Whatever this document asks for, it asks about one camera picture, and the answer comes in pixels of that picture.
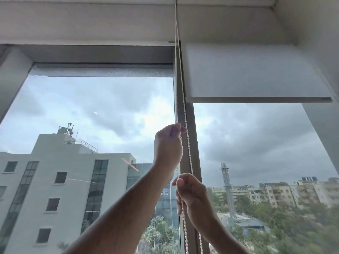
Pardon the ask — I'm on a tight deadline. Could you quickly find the person's left forearm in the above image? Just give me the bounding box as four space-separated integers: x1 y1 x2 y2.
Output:
62 161 180 254

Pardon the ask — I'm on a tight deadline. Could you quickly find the white office building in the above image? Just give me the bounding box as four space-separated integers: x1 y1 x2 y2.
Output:
0 123 180 254

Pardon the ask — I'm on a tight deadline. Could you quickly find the metal lattice tower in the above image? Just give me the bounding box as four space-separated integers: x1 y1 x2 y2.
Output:
220 162 236 220

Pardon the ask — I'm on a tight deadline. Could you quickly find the row of apartment buildings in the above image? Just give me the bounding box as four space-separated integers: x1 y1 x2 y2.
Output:
209 177 339 209

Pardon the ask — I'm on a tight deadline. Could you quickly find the person's left hand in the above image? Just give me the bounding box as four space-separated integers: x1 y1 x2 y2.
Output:
153 123 188 180

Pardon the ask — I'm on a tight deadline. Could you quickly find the white short roller blind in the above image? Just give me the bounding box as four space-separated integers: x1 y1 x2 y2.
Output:
181 42 333 103

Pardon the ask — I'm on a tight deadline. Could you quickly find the person's right hand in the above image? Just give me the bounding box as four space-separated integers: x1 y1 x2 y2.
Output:
171 173 212 233

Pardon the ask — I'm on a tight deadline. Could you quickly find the grey window frame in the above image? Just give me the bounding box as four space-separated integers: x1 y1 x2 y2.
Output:
0 44 202 254

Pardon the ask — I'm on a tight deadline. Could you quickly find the group of green trees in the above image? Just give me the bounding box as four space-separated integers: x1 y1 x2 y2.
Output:
140 201 339 254

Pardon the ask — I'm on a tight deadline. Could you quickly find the white beaded blind chain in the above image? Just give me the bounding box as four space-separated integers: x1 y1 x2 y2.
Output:
173 0 204 254

